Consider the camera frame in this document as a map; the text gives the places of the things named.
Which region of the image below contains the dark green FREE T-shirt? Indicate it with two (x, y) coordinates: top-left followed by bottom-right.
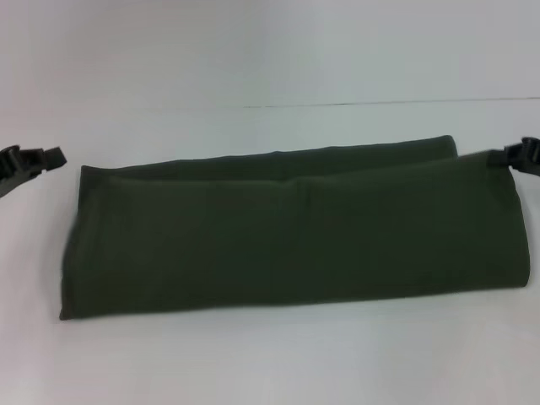
(58, 134), (531, 322)

